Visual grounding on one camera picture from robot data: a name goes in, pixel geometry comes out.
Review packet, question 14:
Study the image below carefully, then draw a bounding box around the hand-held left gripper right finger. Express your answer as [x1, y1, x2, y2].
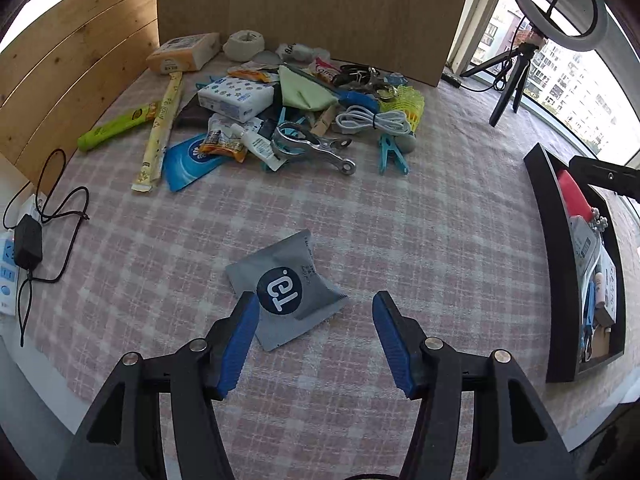
[371, 290, 581, 480]

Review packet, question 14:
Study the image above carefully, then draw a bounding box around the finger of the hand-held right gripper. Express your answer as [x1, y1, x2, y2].
[568, 155, 640, 203]

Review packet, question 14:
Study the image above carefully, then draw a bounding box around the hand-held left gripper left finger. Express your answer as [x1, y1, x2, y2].
[57, 290, 262, 480]

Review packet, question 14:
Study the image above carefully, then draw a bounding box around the red cloth pouch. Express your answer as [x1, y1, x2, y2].
[556, 170, 593, 218]

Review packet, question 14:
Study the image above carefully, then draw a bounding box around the white blue packaging card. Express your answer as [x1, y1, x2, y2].
[570, 215, 601, 281]

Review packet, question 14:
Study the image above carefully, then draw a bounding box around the black tray container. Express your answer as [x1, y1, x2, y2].
[523, 142, 627, 384]

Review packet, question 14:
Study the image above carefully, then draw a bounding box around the grey sachet with black circle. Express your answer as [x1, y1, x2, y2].
[225, 230, 348, 352]

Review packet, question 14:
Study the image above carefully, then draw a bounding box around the white floral box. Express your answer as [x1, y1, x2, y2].
[597, 247, 618, 321]

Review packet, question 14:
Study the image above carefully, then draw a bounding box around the light blue plastic case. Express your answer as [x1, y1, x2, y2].
[580, 280, 596, 331]

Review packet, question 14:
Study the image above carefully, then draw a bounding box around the black tripod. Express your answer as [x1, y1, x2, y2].
[459, 42, 538, 128]

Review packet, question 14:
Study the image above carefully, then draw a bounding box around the blue round-logo packet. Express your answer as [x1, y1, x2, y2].
[162, 132, 226, 193]

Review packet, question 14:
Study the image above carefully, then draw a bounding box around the orange brown snack packet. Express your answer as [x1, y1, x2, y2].
[199, 130, 248, 163]

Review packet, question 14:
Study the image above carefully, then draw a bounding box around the small white tube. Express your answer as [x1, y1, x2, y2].
[230, 122, 281, 171]

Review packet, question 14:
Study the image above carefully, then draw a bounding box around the large metal clamp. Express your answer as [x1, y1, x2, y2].
[270, 121, 357, 177]

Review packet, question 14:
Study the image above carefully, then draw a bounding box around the yellow shuttlecock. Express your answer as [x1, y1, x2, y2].
[377, 85, 426, 153]

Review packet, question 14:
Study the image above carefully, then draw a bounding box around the long yellow stick packet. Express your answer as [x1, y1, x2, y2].
[131, 71, 185, 193]

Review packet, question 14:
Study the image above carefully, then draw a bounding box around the wooden clothespin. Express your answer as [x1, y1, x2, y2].
[310, 105, 338, 136]

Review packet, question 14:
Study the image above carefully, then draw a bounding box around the black power adapter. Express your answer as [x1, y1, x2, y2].
[13, 214, 43, 268]

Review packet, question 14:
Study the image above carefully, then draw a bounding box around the black mesh pouch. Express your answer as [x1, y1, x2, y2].
[172, 95, 213, 128]

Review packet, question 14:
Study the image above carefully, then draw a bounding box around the white power strip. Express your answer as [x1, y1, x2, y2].
[0, 197, 38, 317]

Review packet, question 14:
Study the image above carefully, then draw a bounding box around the star print tissue pack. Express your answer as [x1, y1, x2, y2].
[196, 76, 276, 123]

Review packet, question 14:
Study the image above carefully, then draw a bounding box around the green tube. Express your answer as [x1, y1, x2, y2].
[76, 101, 160, 152]

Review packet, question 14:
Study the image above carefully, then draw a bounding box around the light green cloth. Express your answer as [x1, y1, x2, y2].
[277, 65, 341, 111]

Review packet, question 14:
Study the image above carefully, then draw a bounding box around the black elastic band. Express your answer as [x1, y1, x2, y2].
[332, 62, 368, 86]

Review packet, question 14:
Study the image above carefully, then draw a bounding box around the red white creamer sachet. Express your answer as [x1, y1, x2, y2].
[312, 57, 341, 83]

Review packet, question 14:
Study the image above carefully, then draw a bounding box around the clear round blister packet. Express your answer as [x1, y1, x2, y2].
[227, 50, 281, 73]

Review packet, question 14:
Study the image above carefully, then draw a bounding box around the white tape roll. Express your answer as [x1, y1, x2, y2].
[222, 30, 266, 63]

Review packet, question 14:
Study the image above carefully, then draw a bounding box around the orange tissue pack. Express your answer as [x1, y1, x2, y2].
[146, 32, 222, 75]

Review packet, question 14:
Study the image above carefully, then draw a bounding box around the white wrapped bundle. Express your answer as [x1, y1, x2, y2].
[275, 42, 331, 61]

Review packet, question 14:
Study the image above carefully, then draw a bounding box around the wooden plank panel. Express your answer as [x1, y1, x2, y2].
[0, 0, 161, 196]

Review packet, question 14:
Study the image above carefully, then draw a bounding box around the light plywood board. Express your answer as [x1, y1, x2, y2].
[156, 0, 481, 88]

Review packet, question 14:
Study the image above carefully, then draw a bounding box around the ring light on tripod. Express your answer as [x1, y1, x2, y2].
[445, 0, 640, 171]

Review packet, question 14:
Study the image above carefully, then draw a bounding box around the black power cable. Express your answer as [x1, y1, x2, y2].
[2, 147, 91, 348]

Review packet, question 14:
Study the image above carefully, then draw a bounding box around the coiled white cable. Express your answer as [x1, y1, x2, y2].
[334, 105, 408, 136]

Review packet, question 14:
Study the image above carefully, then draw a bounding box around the blue handled screwdriver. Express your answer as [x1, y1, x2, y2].
[285, 64, 381, 111]

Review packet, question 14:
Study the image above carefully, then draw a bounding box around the metal key ring bunch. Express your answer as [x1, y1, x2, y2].
[350, 67, 401, 101]

